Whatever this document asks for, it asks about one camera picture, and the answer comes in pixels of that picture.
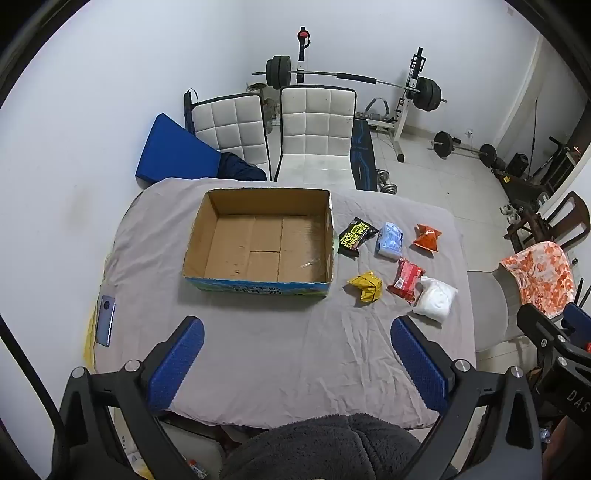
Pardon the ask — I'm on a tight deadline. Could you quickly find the dark wooden chair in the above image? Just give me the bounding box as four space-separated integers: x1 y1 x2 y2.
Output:
503 191 591 259

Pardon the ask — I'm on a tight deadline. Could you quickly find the black strap bag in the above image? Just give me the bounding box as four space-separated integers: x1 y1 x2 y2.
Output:
184 89 199 132

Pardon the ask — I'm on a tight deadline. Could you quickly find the black exercise equipment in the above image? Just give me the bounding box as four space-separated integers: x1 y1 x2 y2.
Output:
492 136 575 206

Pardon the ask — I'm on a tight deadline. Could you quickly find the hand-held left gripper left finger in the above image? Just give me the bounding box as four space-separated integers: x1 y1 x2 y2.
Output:
51 315 206 480

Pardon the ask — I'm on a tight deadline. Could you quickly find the grey tablecloth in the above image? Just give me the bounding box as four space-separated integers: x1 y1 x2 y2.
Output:
90 176 476 428

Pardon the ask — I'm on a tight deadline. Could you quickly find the person's right forearm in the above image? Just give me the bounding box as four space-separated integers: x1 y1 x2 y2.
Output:
545 418 591 480

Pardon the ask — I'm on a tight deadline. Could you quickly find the yellow plastic bag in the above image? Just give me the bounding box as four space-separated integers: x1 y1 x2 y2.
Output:
83 305 100 374

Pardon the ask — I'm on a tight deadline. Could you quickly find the person's dark fleece clothing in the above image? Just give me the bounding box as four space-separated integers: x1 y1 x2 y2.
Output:
221 413 423 480

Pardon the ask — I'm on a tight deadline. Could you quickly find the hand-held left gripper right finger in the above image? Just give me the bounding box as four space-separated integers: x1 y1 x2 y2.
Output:
390 316 543 480

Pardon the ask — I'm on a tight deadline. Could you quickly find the cardboard box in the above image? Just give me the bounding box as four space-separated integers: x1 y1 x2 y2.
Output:
181 187 335 298

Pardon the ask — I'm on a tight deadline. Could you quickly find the yellow snack packet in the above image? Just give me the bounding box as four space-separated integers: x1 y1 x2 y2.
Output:
347 271 384 306

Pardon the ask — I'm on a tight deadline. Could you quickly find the white bench press rack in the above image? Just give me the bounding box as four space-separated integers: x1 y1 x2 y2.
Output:
293 28 432 162

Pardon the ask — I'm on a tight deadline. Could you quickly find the short barbell with black plates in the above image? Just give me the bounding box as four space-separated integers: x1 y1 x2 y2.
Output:
431 131 497 168

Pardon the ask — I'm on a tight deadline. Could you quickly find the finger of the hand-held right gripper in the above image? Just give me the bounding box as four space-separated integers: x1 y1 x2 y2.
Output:
516 302 575 365
562 302 591 354

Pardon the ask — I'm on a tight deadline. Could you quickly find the white soft plastic packet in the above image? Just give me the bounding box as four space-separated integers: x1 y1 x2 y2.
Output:
412 275 459 324

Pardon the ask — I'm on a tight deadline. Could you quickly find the white quilted chair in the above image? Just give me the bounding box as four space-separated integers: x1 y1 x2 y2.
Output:
190 92 273 181
273 85 358 190

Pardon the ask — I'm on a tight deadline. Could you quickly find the orange floral towel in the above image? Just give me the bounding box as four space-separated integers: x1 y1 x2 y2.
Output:
499 241 577 319

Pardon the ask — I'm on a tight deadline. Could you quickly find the blue smartphone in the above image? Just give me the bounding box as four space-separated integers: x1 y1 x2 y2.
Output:
95 295 116 347

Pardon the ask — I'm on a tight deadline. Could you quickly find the red snack packet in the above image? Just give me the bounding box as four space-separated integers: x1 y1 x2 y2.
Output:
386 257 426 304

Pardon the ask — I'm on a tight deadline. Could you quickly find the black wipes packet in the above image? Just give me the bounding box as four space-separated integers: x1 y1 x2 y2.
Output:
338 217 374 258

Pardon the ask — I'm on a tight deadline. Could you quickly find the long barbell with black plates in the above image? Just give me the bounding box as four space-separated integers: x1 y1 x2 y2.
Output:
252 55 448 112

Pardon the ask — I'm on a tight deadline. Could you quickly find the orange snack packet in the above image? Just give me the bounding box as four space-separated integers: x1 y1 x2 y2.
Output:
412 224 443 254

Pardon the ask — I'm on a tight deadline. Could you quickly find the chrome dumbbell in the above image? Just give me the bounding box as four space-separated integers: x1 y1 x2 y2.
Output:
376 169 399 195

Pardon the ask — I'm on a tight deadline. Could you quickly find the blue foam mat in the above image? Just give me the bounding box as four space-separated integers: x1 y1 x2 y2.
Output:
135 113 222 188

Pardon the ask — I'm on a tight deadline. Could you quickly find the light blue tissue packet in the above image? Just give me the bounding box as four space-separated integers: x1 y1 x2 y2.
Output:
374 222 404 257

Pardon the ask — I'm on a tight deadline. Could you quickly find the dark blue cloth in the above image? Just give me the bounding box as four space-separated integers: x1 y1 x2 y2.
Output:
217 151 269 182

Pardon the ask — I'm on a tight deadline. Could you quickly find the grey padded chair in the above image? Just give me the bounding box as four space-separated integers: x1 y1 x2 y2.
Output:
466 270 532 354

